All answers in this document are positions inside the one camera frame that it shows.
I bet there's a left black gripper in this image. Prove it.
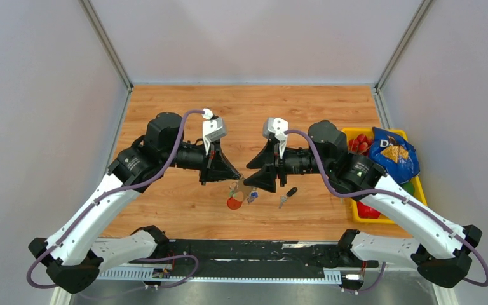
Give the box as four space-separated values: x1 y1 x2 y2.
161 137 241 185

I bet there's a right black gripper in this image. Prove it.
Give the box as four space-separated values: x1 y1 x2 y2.
243 138 332 193

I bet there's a keyring bundle with red tag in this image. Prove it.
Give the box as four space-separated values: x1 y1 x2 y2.
226 174 259 210

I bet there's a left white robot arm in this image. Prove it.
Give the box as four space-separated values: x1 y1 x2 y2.
29 109 240 294

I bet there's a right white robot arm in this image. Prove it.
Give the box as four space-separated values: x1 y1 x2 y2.
244 118 482 288

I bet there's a black-headed key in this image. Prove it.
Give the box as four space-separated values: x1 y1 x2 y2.
278 187 298 209

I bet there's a red cherry tomatoes bunch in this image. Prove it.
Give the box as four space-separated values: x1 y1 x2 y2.
348 133 374 156

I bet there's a red apple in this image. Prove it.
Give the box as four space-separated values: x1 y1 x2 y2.
356 201 381 219

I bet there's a blue chip bag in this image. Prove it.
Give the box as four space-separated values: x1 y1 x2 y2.
368 127 421 184

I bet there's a green lime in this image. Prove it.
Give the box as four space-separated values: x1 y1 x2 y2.
400 181 416 196

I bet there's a yellow plastic bin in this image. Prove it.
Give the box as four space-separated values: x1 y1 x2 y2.
341 128 427 224

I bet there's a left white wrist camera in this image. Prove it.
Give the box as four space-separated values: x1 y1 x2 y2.
202 108 228 154

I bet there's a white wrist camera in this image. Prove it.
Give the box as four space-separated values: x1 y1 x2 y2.
202 108 228 154
262 117 288 159

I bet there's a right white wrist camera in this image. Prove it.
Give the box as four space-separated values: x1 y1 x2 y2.
262 117 288 159

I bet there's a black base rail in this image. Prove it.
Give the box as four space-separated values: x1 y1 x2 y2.
153 239 363 280

